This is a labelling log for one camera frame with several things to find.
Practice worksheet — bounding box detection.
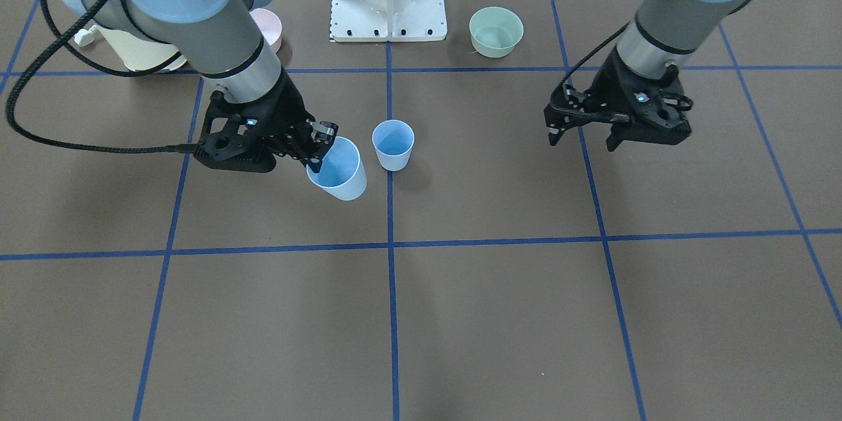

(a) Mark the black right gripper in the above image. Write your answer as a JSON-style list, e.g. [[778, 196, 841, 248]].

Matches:
[[193, 70, 339, 174]]

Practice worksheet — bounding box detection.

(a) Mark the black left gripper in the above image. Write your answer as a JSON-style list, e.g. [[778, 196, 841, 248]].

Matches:
[[544, 51, 694, 152]]

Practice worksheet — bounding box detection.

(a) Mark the light blue cup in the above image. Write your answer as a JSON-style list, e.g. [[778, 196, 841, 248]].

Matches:
[[305, 137, 368, 201], [371, 119, 415, 172]]

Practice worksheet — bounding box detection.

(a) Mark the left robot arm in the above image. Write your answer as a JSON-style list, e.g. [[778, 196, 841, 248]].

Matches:
[[544, 0, 754, 151]]

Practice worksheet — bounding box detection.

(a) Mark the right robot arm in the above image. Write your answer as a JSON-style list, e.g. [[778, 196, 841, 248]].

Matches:
[[61, 0, 337, 173]]

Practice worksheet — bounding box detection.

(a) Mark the pink bowl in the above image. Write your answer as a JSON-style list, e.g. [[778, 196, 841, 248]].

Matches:
[[249, 8, 283, 53]]

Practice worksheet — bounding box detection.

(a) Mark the green bowl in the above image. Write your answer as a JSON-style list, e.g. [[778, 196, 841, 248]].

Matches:
[[468, 5, 524, 59]]

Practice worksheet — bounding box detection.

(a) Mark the cream toaster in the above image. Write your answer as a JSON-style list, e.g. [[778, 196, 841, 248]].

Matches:
[[95, 26, 187, 72]]

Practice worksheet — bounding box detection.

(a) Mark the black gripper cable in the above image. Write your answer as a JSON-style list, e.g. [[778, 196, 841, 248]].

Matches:
[[5, 0, 198, 155]]

